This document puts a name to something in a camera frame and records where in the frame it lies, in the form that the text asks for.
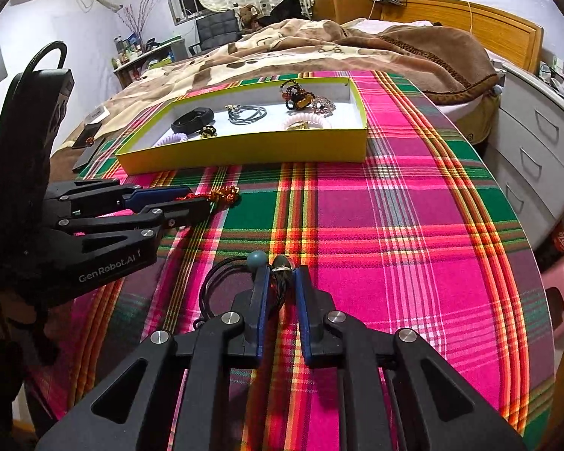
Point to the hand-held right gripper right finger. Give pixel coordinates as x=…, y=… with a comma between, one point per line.
x=301, y=319

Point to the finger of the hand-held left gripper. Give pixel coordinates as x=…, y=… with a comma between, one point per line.
x=183, y=211
x=160, y=196

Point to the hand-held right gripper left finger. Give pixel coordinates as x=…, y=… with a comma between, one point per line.
x=262, y=319

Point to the red beaded ornament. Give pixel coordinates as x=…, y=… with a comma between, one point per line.
x=225, y=195

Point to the yellow-green cardboard box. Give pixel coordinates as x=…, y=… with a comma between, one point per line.
x=263, y=148

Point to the black smartphone with red charm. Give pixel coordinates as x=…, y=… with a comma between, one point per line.
x=87, y=134

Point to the white paper card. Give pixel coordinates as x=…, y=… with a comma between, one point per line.
x=96, y=115

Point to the black fitness band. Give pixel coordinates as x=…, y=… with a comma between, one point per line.
x=206, y=113

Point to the pink green plaid cloth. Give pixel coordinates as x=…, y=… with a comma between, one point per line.
x=404, y=244

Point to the white shelf with bottles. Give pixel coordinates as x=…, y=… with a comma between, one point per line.
x=145, y=63

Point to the grey black chair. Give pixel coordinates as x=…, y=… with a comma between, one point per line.
x=216, y=28

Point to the dried flower branches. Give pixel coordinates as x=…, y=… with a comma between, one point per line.
x=138, y=16

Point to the window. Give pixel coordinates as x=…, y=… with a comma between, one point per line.
x=181, y=2

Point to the brown teddy bear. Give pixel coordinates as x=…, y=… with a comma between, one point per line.
x=249, y=15

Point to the brown printed blanket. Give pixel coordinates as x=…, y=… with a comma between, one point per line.
x=310, y=51

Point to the black bag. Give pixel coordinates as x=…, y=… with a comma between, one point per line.
x=286, y=9

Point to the white bed sheet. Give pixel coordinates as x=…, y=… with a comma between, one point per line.
x=371, y=22

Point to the white drawer dresser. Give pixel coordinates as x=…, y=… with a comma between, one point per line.
x=536, y=150

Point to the wooden headboard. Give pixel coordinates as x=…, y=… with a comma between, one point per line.
x=498, y=33

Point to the pile of small cartons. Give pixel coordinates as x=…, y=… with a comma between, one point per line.
x=561, y=80

